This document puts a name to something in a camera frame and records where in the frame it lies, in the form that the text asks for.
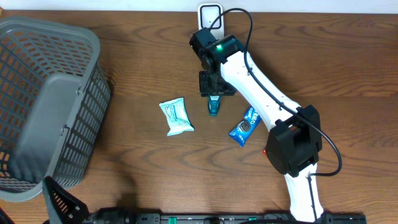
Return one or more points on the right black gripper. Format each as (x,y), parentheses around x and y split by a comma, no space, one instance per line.
(204,87)

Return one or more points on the blue liquid bottle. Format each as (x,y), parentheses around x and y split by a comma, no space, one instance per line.
(214,105)

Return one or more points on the mint green snack packet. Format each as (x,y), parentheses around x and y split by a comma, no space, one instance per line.
(176,116)

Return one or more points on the blue Oreo packet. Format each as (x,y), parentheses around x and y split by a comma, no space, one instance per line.
(245,127)

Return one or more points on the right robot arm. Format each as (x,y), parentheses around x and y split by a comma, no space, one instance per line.
(293,142)

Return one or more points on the white barcode scanner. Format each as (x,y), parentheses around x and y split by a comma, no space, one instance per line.
(207,13)

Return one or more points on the grey plastic basket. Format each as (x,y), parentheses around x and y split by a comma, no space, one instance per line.
(54,98)

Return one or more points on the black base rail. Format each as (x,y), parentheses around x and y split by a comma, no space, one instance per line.
(121,215)

